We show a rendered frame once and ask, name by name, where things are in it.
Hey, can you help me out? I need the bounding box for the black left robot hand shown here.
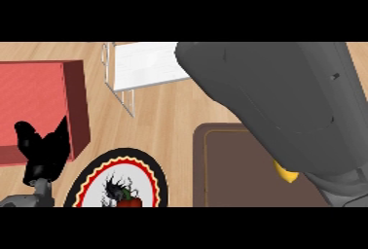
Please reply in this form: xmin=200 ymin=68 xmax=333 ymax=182
xmin=13 ymin=115 xmax=72 ymax=187

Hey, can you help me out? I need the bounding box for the brown tray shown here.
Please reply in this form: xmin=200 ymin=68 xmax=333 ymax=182
xmin=191 ymin=123 xmax=333 ymax=208

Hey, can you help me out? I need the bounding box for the yellow can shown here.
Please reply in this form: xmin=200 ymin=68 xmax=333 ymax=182
xmin=272 ymin=159 xmax=300 ymax=184

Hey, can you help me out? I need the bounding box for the red box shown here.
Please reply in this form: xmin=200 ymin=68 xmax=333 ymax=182
xmin=0 ymin=59 xmax=92 ymax=167

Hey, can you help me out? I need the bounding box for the round patterned plate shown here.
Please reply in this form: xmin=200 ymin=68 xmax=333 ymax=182
xmin=64 ymin=147 xmax=170 ymax=208

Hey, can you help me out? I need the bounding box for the white wire tiered shelf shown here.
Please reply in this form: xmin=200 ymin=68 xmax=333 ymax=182
xmin=99 ymin=42 xmax=192 ymax=119

